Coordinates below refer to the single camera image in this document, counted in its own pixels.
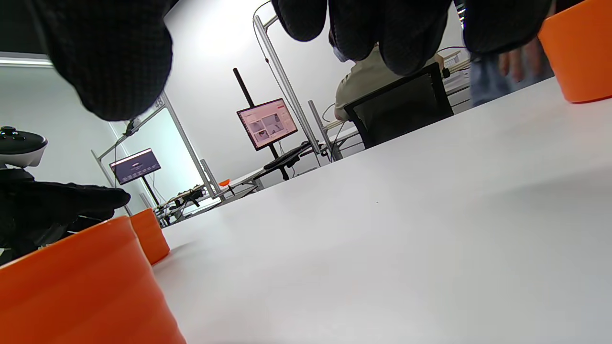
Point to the orange cup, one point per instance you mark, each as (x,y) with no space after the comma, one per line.
(81,296)
(578,52)
(150,239)

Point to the monitor on black stand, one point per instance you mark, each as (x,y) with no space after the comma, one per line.
(245,88)

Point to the black keyboard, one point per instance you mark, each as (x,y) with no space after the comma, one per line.
(287,156)

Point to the small dark computer monitor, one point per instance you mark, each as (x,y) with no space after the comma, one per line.
(135,166)

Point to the aluminium frame post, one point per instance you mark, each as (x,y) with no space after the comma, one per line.
(287,86)

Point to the white desk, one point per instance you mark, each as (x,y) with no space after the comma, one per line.
(248,179)

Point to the person's right hand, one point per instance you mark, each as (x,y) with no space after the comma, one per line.
(114,57)

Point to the black mesh office chair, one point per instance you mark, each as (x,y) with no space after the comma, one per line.
(401,110)

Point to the aluminium frame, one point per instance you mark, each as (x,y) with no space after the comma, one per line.
(184,138)

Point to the person's left hand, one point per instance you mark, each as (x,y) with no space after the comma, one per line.
(57,200)

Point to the grey left hand controller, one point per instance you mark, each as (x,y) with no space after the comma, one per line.
(19,148)

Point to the computer monitor on stand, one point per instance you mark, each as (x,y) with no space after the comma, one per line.
(267,124)

